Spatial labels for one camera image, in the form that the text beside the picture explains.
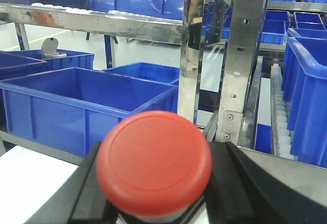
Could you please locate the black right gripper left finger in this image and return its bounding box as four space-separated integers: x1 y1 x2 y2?
26 142 118 223

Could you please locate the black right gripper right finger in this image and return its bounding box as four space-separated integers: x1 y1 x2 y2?
204 142 326 223

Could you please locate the red push button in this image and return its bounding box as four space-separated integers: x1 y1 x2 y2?
96 110 213 223

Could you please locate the large blue bin lower left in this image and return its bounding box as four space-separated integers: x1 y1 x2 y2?
1 68 178 157

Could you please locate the large blue bin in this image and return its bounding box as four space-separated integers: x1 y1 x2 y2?
1 68 178 157
282 37 326 167

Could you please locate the large blue bin right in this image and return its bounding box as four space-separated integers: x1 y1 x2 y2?
282 37 326 167

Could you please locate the stainless steel shelf rack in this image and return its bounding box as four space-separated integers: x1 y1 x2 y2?
0 0 327 168

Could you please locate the blue bin behind lower left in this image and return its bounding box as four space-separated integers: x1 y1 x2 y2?
102 62 179 85

